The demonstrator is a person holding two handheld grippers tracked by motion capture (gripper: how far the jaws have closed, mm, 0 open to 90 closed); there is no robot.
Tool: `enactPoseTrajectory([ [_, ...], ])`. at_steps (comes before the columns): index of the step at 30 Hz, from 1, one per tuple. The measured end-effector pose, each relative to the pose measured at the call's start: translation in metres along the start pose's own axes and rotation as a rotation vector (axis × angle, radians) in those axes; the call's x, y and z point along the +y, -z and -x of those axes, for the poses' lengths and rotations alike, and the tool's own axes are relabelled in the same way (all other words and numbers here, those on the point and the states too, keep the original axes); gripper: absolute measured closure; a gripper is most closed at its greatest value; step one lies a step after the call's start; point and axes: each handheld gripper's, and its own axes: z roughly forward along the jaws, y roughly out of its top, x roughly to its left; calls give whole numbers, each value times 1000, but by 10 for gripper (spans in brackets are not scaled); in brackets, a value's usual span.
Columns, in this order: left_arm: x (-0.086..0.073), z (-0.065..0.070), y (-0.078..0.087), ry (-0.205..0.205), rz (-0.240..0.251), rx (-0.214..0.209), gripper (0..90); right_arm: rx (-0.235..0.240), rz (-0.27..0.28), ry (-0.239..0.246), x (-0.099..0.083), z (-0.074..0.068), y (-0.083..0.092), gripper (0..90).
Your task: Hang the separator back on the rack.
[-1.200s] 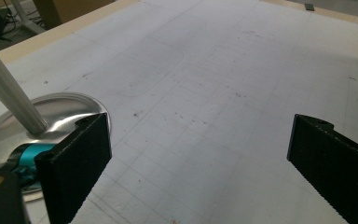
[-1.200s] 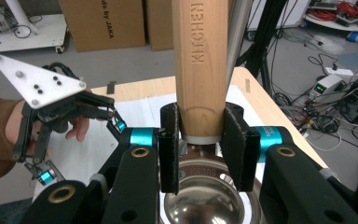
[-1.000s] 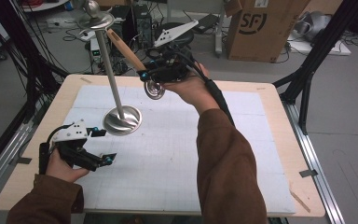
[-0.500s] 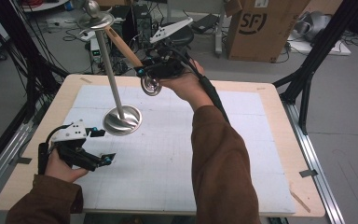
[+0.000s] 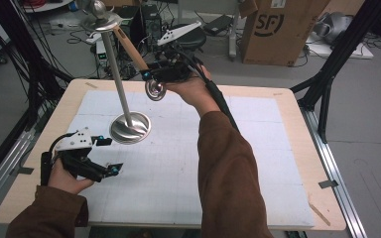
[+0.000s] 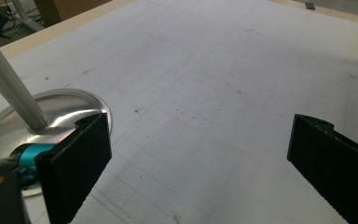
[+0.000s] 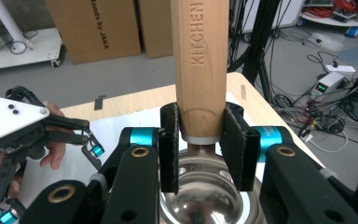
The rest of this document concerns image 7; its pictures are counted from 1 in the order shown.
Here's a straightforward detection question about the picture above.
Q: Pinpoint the plain cardboard box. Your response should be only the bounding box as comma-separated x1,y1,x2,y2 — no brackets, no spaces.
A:
136,0,175,60

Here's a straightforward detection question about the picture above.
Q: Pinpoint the white wheeled cart with pole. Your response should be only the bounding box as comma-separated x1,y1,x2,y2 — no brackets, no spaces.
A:
0,0,63,79

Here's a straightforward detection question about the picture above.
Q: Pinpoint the large printed cardboard box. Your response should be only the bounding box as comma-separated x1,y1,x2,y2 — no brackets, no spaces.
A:
44,0,143,65

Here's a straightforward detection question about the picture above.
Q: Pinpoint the black tripod stand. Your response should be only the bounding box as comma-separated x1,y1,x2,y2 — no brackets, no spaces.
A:
227,0,282,104

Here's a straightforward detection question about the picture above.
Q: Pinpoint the round white table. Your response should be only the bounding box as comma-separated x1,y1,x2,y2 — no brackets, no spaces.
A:
301,0,358,28

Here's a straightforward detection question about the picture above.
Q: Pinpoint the tangle of floor cables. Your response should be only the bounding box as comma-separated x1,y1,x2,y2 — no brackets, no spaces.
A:
271,92,347,135

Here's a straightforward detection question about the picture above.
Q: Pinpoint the black tape strip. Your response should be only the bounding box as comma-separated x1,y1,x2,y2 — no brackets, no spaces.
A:
93,94,107,111

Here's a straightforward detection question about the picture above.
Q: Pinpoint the white power strip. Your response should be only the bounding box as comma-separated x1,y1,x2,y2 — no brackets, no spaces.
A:
325,63,357,74

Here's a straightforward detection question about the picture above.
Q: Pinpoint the white bench power supply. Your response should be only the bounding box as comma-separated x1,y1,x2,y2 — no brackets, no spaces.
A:
310,71,350,101

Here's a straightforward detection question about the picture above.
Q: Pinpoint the white paper table sheet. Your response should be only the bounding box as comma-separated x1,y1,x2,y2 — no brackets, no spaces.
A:
18,91,267,208

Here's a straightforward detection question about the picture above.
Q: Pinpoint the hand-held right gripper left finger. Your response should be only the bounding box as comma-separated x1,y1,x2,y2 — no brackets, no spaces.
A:
158,102,182,195

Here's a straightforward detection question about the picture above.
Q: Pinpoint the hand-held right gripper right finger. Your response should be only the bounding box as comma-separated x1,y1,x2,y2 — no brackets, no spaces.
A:
219,102,262,192

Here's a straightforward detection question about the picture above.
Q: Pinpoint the red cable coil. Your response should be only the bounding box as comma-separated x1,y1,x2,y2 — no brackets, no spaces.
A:
304,0,358,19

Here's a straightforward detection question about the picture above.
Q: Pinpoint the steel ladle with wooden handle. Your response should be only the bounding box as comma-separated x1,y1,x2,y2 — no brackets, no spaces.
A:
159,0,266,224

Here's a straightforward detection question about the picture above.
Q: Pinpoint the white floor cable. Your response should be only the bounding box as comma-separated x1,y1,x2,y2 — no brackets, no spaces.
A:
303,130,350,154

